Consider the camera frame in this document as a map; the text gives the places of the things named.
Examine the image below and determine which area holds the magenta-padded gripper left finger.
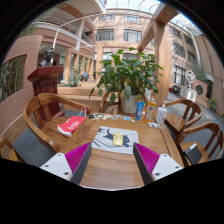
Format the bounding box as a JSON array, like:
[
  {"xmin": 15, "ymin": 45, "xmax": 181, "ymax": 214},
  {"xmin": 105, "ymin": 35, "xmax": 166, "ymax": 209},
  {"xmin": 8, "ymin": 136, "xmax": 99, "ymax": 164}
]
[{"xmin": 39, "ymin": 141, "xmax": 93, "ymax": 185}]

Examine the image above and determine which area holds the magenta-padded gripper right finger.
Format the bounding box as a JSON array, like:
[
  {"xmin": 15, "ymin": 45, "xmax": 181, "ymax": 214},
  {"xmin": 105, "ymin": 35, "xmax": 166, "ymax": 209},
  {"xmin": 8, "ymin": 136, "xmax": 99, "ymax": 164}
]
[{"xmin": 132, "ymin": 142, "xmax": 184, "ymax": 186}]

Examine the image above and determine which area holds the yellow computer mouse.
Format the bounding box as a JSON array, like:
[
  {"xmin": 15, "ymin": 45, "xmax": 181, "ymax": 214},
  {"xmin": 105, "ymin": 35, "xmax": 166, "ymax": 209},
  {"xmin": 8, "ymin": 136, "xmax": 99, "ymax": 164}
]
[{"xmin": 112, "ymin": 131, "xmax": 125, "ymax": 147}]

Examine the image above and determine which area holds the grey cat-print mouse pad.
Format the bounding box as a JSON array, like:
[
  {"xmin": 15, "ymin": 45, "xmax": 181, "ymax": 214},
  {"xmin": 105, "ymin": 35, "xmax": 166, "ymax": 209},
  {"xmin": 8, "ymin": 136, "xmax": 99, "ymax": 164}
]
[{"xmin": 91, "ymin": 125, "xmax": 140, "ymax": 155}]

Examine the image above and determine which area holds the black notebook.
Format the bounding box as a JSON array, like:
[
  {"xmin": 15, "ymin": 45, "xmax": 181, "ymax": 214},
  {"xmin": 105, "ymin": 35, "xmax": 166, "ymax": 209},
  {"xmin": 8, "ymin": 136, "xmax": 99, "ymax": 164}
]
[{"xmin": 184, "ymin": 142, "xmax": 203, "ymax": 165}]

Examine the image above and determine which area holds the wooden armchair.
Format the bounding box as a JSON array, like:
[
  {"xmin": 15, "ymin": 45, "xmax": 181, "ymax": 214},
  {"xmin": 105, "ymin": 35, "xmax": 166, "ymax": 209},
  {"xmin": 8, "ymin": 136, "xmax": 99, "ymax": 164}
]
[
  {"xmin": 22, "ymin": 92, "xmax": 92, "ymax": 154},
  {"xmin": 175, "ymin": 121, "xmax": 224, "ymax": 168},
  {"xmin": 0, "ymin": 138, "xmax": 24, "ymax": 164},
  {"xmin": 98, "ymin": 91, "xmax": 123, "ymax": 115},
  {"xmin": 163, "ymin": 98, "xmax": 204, "ymax": 138}
]

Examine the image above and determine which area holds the red bag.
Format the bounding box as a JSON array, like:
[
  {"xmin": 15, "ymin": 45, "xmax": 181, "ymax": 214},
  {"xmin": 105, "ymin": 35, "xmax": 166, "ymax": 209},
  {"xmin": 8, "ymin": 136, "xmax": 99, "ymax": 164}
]
[{"xmin": 56, "ymin": 115, "xmax": 87, "ymax": 138}]

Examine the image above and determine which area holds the white tissue pack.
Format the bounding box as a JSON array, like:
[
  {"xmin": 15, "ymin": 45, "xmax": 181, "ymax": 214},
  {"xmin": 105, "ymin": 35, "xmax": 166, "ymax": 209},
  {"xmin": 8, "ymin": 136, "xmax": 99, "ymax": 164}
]
[{"xmin": 147, "ymin": 121, "xmax": 161, "ymax": 129}]

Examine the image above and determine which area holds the white pump bottle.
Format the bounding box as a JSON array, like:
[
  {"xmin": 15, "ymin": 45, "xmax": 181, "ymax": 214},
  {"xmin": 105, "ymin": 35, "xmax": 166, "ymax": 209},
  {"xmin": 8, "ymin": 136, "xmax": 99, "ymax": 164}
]
[{"xmin": 154, "ymin": 103, "xmax": 168, "ymax": 125}]

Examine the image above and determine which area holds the yellow liquid soap bottle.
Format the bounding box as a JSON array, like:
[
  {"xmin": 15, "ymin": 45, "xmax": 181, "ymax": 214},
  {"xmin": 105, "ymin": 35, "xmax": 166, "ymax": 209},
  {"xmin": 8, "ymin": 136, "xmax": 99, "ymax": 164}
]
[{"xmin": 144, "ymin": 95, "xmax": 157, "ymax": 123}]

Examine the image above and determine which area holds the blue squeeze tube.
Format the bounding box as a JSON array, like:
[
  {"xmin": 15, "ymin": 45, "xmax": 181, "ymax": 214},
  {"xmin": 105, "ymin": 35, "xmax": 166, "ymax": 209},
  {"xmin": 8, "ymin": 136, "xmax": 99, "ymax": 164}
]
[{"xmin": 135, "ymin": 101, "xmax": 145, "ymax": 122}]

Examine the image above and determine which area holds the long wooden planter box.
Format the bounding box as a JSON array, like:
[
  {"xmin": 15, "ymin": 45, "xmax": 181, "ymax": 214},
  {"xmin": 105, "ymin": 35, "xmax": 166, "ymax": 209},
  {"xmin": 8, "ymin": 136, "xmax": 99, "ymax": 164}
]
[{"xmin": 57, "ymin": 84, "xmax": 104, "ymax": 113}]

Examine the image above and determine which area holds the white abstract sculpture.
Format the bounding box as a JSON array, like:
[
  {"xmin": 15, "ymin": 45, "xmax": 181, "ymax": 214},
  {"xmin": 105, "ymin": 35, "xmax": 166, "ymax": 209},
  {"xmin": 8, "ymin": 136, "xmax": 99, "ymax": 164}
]
[{"xmin": 181, "ymin": 69, "xmax": 198, "ymax": 101}]

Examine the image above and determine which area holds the green potted plant, white pot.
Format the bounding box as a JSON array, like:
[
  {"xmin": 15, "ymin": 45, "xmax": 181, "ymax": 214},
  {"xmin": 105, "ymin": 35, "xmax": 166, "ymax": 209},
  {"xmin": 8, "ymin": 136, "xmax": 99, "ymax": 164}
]
[{"xmin": 88, "ymin": 46, "xmax": 164, "ymax": 114}]

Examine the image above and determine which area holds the dark bust statue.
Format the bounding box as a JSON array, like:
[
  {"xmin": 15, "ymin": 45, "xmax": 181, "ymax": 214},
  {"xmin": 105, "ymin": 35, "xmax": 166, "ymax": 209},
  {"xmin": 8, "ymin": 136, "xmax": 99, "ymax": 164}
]
[{"xmin": 39, "ymin": 47, "xmax": 55, "ymax": 68}]

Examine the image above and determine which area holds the dark red wooden pedestal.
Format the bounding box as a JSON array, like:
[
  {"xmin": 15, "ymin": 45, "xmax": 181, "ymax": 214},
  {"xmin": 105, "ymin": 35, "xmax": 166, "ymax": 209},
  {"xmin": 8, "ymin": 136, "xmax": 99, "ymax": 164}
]
[{"xmin": 27, "ymin": 65, "xmax": 66, "ymax": 129}]

